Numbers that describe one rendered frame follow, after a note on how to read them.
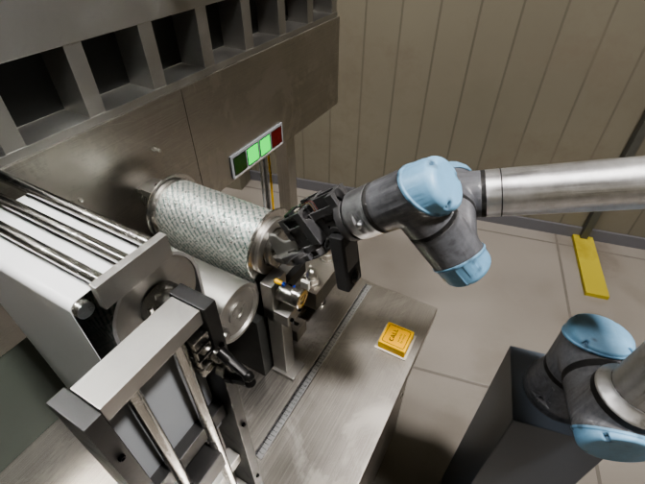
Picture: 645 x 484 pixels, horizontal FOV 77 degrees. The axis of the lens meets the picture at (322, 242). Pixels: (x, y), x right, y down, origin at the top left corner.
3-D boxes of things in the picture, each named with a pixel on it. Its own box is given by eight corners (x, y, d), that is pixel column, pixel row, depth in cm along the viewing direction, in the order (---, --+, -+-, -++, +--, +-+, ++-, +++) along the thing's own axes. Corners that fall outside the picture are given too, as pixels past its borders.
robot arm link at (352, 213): (401, 214, 61) (380, 246, 56) (378, 223, 64) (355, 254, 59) (375, 172, 59) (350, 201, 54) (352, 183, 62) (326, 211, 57)
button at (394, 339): (403, 358, 100) (404, 352, 98) (376, 346, 102) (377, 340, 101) (413, 337, 104) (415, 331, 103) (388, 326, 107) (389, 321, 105)
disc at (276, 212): (253, 296, 78) (243, 237, 69) (250, 295, 79) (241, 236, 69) (295, 251, 88) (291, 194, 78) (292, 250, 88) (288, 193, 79)
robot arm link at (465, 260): (492, 229, 63) (455, 178, 59) (497, 281, 54) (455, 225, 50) (445, 249, 67) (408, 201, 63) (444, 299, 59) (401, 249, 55)
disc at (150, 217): (158, 253, 88) (137, 196, 78) (156, 252, 88) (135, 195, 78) (204, 216, 97) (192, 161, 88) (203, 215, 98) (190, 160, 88)
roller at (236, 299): (224, 356, 75) (212, 315, 67) (128, 303, 85) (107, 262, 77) (262, 311, 83) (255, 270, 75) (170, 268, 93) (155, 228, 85)
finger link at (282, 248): (259, 236, 74) (292, 221, 68) (278, 261, 76) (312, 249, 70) (250, 246, 72) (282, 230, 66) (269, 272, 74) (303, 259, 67)
